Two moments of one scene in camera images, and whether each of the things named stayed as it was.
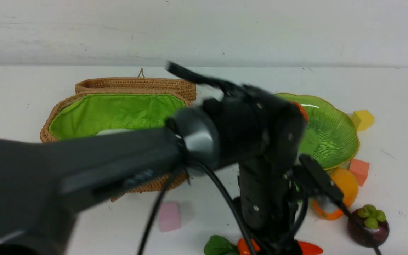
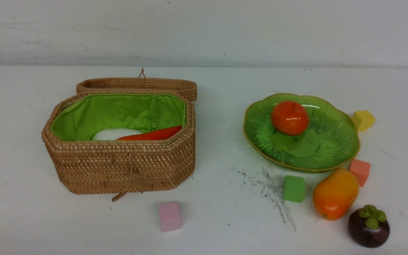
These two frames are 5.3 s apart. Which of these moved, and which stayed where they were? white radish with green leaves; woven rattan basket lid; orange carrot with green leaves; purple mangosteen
Moved: orange carrot with green leaves
Stayed: woven rattan basket lid; white radish with green leaves; purple mangosteen
